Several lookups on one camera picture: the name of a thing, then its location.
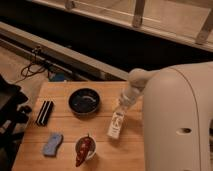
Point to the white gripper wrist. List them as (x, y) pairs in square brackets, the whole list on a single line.
[(128, 97)]

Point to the clear labelled plastic bottle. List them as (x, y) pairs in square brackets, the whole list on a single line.
[(115, 125)]

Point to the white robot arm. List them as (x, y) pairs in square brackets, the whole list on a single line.
[(177, 114)]

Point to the dark blue bowl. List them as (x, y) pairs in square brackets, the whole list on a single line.
[(84, 101)]

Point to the wooden table board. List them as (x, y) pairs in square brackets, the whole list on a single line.
[(124, 154)]

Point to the red chili pepper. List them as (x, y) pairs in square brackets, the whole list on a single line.
[(83, 149)]

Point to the blue object on floor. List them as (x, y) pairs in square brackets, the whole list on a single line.
[(57, 78)]

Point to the black white striped block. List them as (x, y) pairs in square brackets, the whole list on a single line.
[(44, 113)]

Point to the blue sponge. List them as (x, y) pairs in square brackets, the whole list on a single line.
[(52, 145)]

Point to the grey metal rail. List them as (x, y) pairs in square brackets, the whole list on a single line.
[(63, 54)]

